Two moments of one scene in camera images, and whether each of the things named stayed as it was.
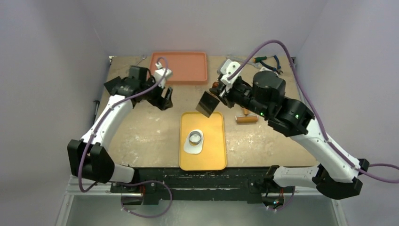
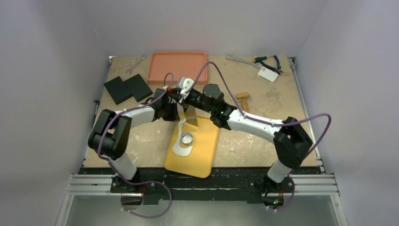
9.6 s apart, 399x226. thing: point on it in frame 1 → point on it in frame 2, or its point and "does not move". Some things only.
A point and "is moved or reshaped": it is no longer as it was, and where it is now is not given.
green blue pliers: (259, 59) does not move
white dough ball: (194, 149) → (177, 148)
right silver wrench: (241, 59) does not move
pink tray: (187, 68) does not move
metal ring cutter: (195, 137) → (183, 144)
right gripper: (222, 95) → (184, 97)
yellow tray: (213, 157) is moved or reshaped
